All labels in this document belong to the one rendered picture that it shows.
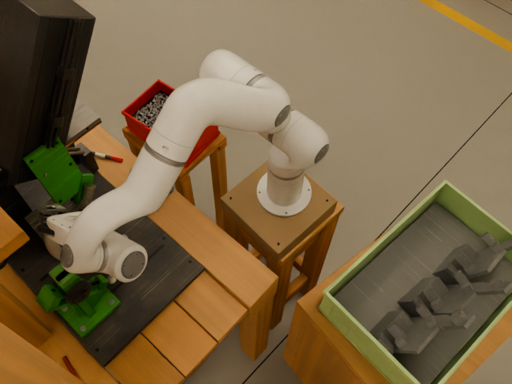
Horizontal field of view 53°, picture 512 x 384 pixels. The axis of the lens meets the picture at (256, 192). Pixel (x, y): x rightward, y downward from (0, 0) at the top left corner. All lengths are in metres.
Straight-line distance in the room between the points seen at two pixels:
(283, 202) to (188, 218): 0.33
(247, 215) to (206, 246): 0.17
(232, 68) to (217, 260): 0.79
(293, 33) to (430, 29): 0.96
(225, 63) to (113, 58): 2.54
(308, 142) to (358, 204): 1.53
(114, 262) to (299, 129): 0.63
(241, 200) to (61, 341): 0.72
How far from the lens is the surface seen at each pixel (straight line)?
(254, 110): 1.03
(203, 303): 1.68
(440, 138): 3.29
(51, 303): 1.49
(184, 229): 1.76
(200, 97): 0.97
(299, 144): 1.40
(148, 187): 1.02
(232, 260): 1.70
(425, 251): 1.88
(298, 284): 2.39
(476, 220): 1.94
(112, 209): 1.04
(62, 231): 1.22
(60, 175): 1.64
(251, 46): 3.59
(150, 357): 1.65
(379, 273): 1.80
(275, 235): 1.71
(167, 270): 1.71
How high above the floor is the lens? 2.46
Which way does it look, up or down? 59 degrees down
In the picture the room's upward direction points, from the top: 2 degrees clockwise
